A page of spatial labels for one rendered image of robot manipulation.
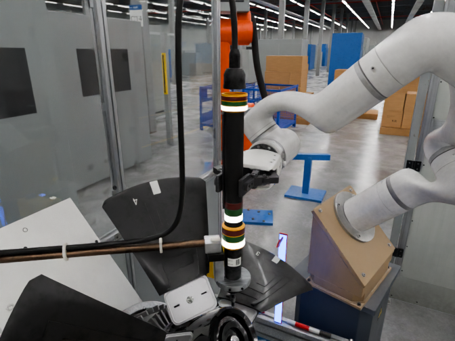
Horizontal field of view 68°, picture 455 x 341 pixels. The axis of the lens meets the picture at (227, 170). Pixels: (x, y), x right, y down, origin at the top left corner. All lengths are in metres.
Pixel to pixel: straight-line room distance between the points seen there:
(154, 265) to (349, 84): 0.51
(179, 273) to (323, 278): 0.65
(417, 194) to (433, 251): 1.55
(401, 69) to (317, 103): 0.16
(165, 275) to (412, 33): 0.61
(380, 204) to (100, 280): 0.82
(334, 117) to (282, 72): 7.93
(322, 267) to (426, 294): 1.67
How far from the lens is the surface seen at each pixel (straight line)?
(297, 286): 0.89
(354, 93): 0.68
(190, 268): 0.69
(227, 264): 0.66
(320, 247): 1.17
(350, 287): 1.19
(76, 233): 0.87
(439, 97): 2.32
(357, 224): 1.21
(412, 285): 2.77
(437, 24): 0.67
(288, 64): 8.57
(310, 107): 0.72
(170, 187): 0.75
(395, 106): 8.07
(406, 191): 1.11
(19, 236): 0.82
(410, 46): 0.66
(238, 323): 0.67
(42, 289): 0.50
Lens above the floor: 1.70
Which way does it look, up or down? 20 degrees down
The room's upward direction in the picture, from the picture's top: straight up
